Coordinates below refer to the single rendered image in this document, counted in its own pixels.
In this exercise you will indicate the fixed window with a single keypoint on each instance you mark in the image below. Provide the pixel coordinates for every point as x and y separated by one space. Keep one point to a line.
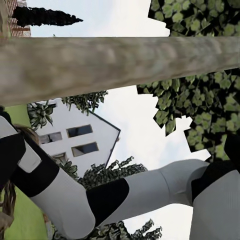
49 138

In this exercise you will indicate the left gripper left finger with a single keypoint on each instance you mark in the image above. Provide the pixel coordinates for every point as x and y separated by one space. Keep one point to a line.
12 149

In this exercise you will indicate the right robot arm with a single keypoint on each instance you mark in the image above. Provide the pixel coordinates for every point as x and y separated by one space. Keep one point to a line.
75 211

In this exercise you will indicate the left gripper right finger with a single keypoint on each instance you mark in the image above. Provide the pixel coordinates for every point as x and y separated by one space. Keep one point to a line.
232 149

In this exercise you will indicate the wicker basket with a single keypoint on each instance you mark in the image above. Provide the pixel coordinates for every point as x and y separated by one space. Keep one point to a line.
9 199

